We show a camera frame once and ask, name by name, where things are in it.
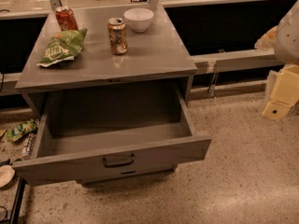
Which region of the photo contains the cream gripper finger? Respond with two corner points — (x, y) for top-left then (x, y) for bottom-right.
(262, 64), (299, 120)

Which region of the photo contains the orange gold soda can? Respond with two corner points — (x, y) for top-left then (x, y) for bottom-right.
(107, 17), (127, 55)

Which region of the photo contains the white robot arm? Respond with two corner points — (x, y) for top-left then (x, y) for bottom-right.
(254, 1), (299, 120)

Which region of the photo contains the open grey top drawer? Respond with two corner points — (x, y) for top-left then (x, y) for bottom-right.
(13, 81), (211, 186)

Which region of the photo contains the red soda can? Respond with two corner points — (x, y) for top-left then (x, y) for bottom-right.
(55, 6), (78, 31)

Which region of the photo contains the grey metal cabinet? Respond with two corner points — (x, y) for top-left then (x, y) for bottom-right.
(14, 4), (198, 119)

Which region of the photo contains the white ceramic bowl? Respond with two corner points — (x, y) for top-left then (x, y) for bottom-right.
(124, 8), (154, 33)

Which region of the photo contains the green chip bag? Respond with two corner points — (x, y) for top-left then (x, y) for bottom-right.
(37, 28), (88, 67)

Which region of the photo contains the white packet on floor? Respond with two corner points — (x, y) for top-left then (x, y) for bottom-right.
(21, 133), (36, 159)

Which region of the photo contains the green snack bag on floor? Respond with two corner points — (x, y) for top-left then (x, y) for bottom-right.
(5, 119), (37, 142)

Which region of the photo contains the beige plate on floor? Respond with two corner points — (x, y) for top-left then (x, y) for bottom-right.
(0, 165), (15, 188)

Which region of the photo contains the black drawer handle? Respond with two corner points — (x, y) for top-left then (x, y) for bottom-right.
(103, 154), (135, 169)

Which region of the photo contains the black stand frame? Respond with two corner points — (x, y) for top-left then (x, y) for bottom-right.
(0, 177), (26, 224)

